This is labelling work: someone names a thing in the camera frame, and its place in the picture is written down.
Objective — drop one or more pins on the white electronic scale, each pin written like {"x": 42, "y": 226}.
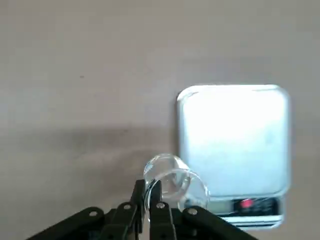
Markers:
{"x": 235, "y": 137}

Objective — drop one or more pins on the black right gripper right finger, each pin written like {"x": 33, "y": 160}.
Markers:
{"x": 165, "y": 225}

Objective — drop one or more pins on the clear measuring cup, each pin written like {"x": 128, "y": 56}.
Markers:
{"x": 175, "y": 175}

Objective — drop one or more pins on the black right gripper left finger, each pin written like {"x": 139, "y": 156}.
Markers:
{"x": 120, "y": 220}

